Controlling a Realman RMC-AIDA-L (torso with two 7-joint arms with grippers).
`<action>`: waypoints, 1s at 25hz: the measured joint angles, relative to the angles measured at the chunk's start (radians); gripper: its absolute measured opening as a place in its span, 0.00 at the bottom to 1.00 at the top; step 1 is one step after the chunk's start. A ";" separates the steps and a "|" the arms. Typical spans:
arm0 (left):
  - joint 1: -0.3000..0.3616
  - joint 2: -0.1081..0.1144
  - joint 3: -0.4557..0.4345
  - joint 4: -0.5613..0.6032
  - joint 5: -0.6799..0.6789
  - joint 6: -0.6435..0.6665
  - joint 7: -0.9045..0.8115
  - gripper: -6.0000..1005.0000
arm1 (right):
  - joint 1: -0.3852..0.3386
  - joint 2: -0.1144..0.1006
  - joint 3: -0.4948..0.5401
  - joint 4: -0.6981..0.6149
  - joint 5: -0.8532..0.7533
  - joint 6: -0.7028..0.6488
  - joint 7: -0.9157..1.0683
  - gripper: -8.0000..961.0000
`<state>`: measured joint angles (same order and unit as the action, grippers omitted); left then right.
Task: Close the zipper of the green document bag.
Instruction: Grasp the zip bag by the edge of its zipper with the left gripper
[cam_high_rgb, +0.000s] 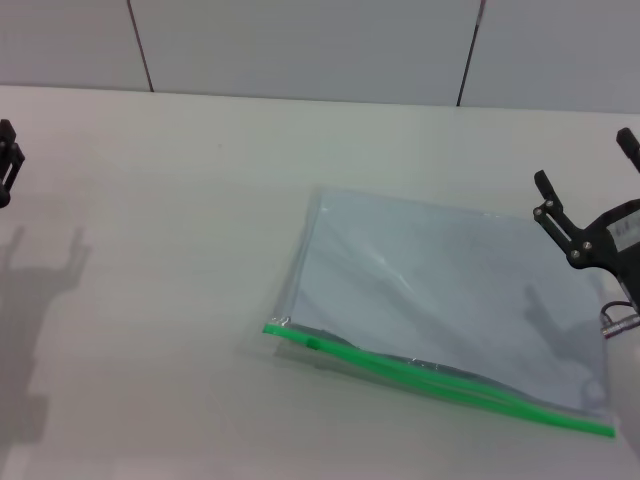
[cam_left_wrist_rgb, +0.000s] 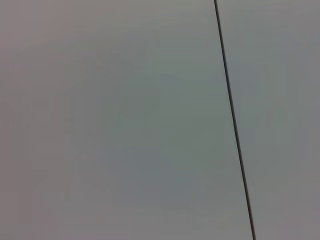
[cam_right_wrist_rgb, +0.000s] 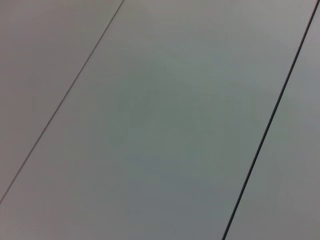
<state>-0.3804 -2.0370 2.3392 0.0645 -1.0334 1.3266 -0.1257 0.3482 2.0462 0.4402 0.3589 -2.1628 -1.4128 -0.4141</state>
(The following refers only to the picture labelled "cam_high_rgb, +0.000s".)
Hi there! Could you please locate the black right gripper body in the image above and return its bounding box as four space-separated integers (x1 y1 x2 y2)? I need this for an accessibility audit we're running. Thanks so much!
568 198 640 297

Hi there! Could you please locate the clear document bag green zipper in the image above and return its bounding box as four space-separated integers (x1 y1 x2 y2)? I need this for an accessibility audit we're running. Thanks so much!
262 184 618 439

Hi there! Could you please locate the silver connector on right gripper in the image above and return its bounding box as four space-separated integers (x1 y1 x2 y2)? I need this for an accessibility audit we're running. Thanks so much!
599 298 640 342

